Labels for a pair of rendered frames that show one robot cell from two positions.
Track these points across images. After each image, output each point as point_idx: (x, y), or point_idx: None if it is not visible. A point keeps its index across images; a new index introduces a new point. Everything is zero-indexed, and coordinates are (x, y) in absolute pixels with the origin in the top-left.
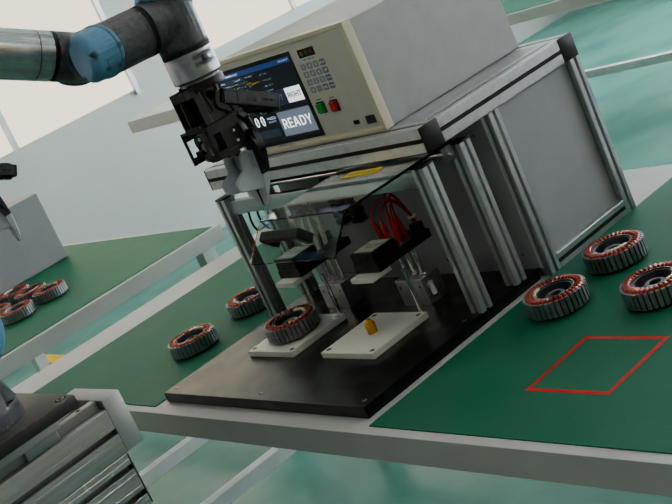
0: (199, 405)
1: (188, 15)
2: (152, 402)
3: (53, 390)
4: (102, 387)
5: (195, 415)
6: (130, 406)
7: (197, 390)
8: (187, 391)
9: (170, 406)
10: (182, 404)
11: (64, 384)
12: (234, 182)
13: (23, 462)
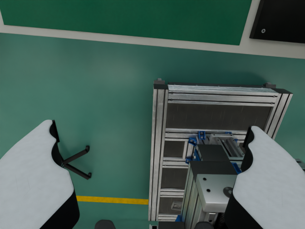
0: (293, 42)
1: None
2: (229, 39)
3: (36, 16)
4: (119, 12)
5: (299, 56)
6: (203, 44)
7: (296, 35)
8: (284, 37)
9: (257, 44)
10: (270, 41)
11: (37, 3)
12: None
13: None
